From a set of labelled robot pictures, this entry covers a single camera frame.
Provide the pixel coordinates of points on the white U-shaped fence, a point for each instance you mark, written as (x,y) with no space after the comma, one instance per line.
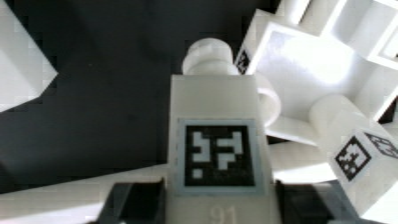
(90,52)

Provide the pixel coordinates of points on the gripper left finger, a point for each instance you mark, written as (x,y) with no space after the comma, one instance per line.
(133,204)

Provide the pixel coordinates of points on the white chair leg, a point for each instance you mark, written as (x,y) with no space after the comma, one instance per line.
(220,187)
(360,151)

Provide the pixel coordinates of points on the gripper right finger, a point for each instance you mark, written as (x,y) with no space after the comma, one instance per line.
(312,204)

